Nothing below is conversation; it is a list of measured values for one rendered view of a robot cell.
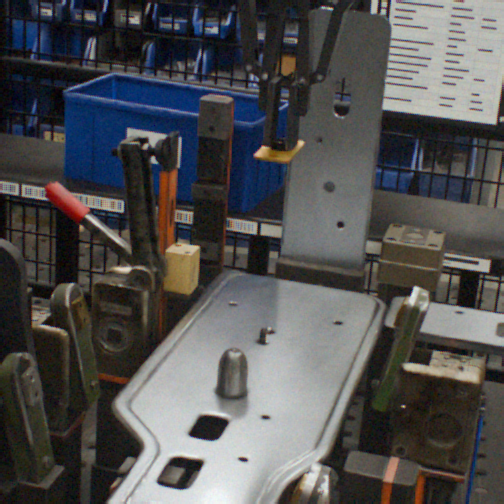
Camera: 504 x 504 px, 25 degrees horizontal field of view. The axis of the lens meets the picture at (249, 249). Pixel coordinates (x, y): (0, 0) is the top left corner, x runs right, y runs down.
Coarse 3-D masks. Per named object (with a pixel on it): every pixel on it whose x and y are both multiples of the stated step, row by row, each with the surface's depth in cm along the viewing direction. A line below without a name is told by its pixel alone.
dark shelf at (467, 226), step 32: (0, 160) 176; (32, 160) 177; (0, 192) 169; (32, 192) 167; (96, 192) 165; (384, 192) 175; (256, 224) 160; (384, 224) 161; (416, 224) 162; (448, 224) 163; (480, 224) 164; (448, 256) 154; (480, 256) 153
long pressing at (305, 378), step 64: (192, 320) 132; (256, 320) 134; (320, 320) 136; (128, 384) 116; (192, 384) 118; (256, 384) 119; (320, 384) 120; (192, 448) 106; (256, 448) 107; (320, 448) 109
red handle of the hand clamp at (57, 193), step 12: (48, 192) 129; (60, 192) 129; (60, 204) 129; (72, 204) 129; (72, 216) 129; (84, 216) 129; (96, 228) 129; (108, 228) 130; (108, 240) 129; (120, 240) 129; (120, 252) 129; (132, 264) 129
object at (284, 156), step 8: (272, 144) 120; (280, 144) 120; (304, 144) 124; (256, 152) 119; (264, 152) 119; (272, 152) 120; (280, 152) 120; (288, 152) 120; (296, 152) 120; (264, 160) 118; (272, 160) 117; (280, 160) 117; (288, 160) 117
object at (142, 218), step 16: (128, 144) 123; (144, 144) 125; (160, 144) 123; (128, 160) 124; (144, 160) 126; (160, 160) 123; (128, 176) 124; (144, 176) 127; (128, 192) 125; (144, 192) 125; (128, 208) 126; (144, 208) 125; (128, 224) 126; (144, 224) 126; (144, 240) 127; (144, 256) 127; (160, 256) 130; (160, 272) 131
